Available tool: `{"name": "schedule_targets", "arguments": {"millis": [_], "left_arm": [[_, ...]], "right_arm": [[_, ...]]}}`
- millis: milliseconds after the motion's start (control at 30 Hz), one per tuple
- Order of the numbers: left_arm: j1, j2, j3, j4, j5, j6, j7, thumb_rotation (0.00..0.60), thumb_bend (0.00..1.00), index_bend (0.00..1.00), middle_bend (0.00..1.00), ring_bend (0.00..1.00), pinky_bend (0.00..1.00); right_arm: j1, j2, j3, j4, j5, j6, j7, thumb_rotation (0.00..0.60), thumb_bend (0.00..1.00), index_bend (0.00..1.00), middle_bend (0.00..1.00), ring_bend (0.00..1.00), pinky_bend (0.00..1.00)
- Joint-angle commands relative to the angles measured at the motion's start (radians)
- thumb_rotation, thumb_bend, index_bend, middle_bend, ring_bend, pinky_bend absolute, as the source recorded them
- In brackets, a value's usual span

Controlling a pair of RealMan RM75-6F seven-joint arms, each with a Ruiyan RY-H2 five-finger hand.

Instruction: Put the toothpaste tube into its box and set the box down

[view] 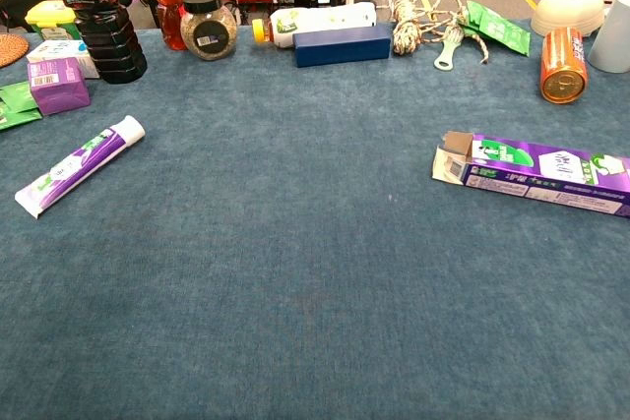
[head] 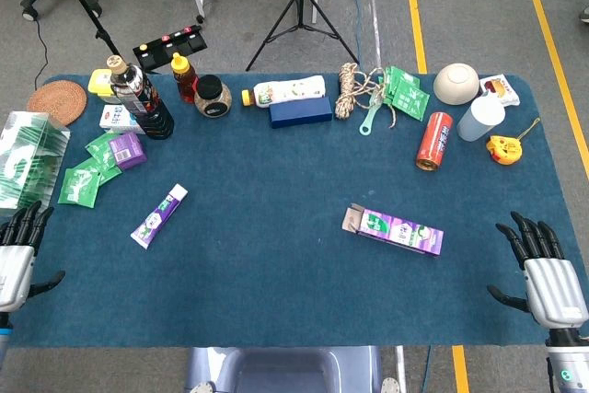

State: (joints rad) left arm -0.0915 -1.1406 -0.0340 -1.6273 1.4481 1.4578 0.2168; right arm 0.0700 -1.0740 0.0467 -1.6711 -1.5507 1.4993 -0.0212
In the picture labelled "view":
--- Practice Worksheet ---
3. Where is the purple toothpaste carton box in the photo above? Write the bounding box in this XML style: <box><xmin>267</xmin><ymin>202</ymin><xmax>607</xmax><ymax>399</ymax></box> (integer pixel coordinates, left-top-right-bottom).
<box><xmin>431</xmin><ymin>130</ymin><xmax>630</xmax><ymax>219</ymax></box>

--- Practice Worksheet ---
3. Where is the purple white toothpaste tube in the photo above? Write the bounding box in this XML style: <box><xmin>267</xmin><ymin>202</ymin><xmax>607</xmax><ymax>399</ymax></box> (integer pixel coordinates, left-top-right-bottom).
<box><xmin>14</xmin><ymin>114</ymin><xmax>147</xmax><ymax>220</ymax></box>

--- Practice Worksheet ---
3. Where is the dark blue rectangular box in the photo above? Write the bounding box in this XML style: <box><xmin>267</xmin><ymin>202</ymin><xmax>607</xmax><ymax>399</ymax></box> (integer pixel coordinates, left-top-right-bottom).
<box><xmin>292</xmin><ymin>24</ymin><xmax>392</xmax><ymax>69</ymax></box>

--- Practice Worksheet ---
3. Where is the white bottle yellow cap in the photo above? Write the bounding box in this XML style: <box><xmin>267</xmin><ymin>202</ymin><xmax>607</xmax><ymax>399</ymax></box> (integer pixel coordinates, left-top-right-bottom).
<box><xmin>251</xmin><ymin>1</ymin><xmax>378</xmax><ymax>50</ymax></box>

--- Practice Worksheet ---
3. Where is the honey bottle yellow cap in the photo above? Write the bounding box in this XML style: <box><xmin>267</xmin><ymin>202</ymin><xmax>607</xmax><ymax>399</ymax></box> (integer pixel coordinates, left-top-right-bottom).
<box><xmin>149</xmin><ymin>0</ymin><xmax>188</xmax><ymax>52</ymax></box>

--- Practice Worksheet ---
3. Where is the dark tea drink bottle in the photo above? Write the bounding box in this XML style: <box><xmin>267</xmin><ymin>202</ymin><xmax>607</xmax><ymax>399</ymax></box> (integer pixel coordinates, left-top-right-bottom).
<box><xmin>37</xmin><ymin>0</ymin><xmax>149</xmax><ymax>86</ymax></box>

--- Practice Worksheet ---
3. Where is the small purple box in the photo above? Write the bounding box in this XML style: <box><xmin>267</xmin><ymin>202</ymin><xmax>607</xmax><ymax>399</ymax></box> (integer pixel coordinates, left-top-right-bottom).
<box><xmin>27</xmin><ymin>57</ymin><xmax>93</xmax><ymax>117</ymax></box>

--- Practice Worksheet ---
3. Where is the orange drink can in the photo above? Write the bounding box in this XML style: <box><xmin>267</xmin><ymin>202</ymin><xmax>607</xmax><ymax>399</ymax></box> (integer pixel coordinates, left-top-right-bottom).
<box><xmin>539</xmin><ymin>27</ymin><xmax>590</xmax><ymax>105</ymax></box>

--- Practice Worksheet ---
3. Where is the blue table mat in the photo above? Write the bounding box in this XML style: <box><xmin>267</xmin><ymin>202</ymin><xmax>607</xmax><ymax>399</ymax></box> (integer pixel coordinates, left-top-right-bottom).
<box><xmin>0</xmin><ymin>19</ymin><xmax>630</xmax><ymax>420</ymax></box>

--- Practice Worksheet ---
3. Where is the glass jar black lid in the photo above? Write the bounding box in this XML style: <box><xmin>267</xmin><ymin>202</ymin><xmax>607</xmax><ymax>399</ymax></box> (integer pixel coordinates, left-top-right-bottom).
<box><xmin>179</xmin><ymin>0</ymin><xmax>238</xmax><ymax>62</ymax></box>

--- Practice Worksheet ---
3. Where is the light green plastic brush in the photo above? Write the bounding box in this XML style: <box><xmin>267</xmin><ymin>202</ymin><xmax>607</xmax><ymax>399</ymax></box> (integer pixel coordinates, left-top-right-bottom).
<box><xmin>433</xmin><ymin>26</ymin><xmax>467</xmax><ymax>71</ymax></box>

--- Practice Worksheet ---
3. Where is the green sachet packet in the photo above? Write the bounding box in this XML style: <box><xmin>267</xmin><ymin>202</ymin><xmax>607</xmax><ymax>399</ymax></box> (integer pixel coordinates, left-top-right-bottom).
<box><xmin>0</xmin><ymin>80</ymin><xmax>39</xmax><ymax>114</ymax></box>
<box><xmin>0</xmin><ymin>99</ymin><xmax>44</xmax><ymax>133</ymax></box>
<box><xmin>465</xmin><ymin>0</ymin><xmax>532</xmax><ymax>58</ymax></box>

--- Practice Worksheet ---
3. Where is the white blue milk carton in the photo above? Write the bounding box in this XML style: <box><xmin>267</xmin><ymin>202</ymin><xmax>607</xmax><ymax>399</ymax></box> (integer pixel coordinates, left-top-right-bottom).
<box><xmin>26</xmin><ymin>38</ymin><xmax>101</xmax><ymax>80</ymax></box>

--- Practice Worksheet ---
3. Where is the beige bowl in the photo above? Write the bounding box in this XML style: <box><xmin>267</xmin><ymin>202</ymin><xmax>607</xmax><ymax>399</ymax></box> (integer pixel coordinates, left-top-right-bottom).
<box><xmin>530</xmin><ymin>0</ymin><xmax>606</xmax><ymax>38</ymax></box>

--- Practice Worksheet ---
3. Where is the container with yellow lid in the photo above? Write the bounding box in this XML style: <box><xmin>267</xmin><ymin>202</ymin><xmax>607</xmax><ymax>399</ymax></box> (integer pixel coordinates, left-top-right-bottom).
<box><xmin>24</xmin><ymin>0</ymin><xmax>83</xmax><ymax>41</ymax></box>

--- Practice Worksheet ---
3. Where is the pale blue plastic cup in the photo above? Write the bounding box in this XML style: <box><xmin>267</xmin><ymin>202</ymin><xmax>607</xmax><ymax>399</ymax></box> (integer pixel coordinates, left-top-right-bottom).
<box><xmin>587</xmin><ymin>0</ymin><xmax>630</xmax><ymax>75</ymax></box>

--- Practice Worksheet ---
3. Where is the round woven coaster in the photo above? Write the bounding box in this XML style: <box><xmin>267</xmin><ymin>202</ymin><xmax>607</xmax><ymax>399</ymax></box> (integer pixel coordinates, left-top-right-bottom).
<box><xmin>0</xmin><ymin>32</ymin><xmax>31</xmax><ymax>69</ymax></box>

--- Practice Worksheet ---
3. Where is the beige rope bundle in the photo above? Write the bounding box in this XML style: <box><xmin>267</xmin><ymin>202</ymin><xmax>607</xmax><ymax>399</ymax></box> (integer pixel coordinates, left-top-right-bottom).
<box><xmin>391</xmin><ymin>0</ymin><xmax>491</xmax><ymax>66</ymax></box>

